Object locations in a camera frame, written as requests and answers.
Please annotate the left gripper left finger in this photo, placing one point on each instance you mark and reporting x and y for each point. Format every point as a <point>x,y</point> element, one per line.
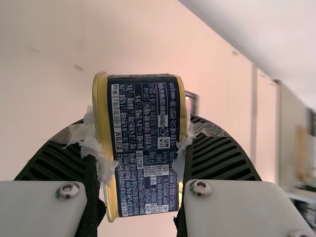
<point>56,158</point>

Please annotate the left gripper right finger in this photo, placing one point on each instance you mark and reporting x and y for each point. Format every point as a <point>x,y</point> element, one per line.
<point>222,158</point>

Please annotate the yellow rectangular tin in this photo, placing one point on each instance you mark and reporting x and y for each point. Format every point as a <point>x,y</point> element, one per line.
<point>143,138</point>

